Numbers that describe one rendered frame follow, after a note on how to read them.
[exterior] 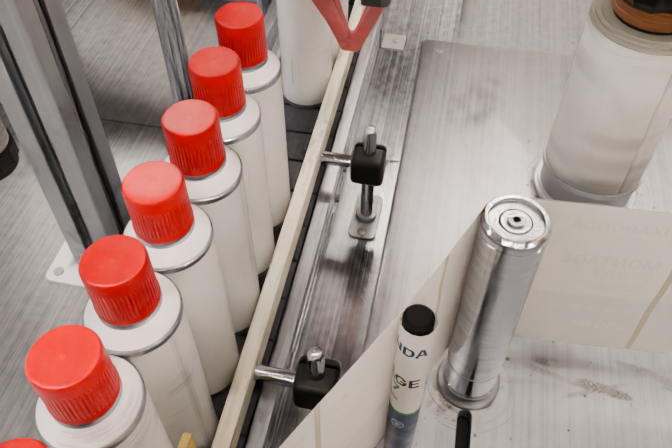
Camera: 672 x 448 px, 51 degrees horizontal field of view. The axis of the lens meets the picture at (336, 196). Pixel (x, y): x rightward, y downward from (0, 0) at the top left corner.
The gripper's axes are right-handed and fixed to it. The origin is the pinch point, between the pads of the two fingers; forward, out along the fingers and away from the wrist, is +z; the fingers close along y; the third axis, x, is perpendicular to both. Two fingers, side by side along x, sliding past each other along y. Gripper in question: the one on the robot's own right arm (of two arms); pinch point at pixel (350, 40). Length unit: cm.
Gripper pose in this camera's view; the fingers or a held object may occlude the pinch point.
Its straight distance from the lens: 57.6
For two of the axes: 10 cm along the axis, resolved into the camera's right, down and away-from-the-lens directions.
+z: 0.0, 6.6, 7.5
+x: -9.8, -1.4, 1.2
